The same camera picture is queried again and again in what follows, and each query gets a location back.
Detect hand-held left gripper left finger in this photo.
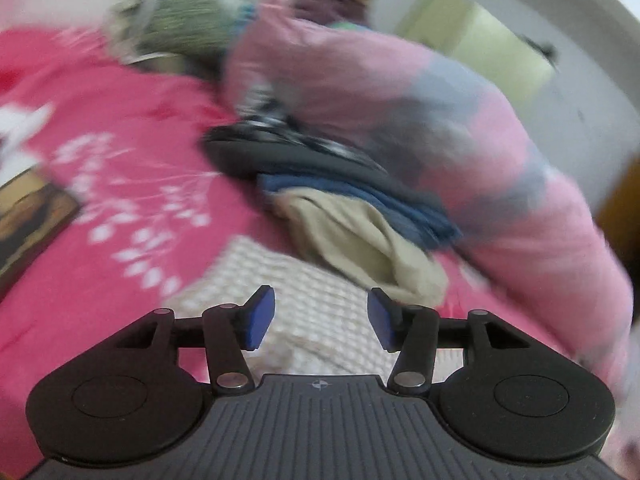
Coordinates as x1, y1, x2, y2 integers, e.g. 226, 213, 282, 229
115, 285, 277, 393

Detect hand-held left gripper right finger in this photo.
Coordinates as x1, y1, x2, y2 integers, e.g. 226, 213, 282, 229
366, 287, 532, 394

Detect beige white checkered coat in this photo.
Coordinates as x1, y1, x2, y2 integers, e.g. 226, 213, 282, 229
165, 235, 401, 376

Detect beige pants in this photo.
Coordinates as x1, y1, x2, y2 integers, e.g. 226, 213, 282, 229
275, 190, 451, 306

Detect plaid garment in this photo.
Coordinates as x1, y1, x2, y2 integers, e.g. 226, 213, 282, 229
235, 90, 361, 161

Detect pink grey quilt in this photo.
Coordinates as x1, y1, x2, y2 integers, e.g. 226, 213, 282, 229
222, 0, 633, 376

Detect pink floral bed blanket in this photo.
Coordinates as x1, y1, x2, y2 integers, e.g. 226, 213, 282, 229
0, 27, 501, 396

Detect pale green wardrobe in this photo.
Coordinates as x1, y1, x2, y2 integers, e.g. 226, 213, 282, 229
395, 0, 558, 106

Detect green patterned pillow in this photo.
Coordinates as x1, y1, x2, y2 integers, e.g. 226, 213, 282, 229
107, 0, 241, 68

